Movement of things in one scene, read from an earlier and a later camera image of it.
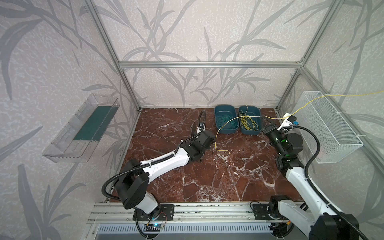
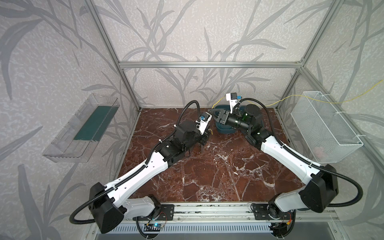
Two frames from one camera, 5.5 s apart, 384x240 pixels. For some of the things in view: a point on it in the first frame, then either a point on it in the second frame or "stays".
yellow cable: (274, 117) -> (309, 98)
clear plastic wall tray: (77, 141) stays
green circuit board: (152, 227) stays
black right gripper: (270, 130) -> (224, 117)
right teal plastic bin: (250, 110) stays
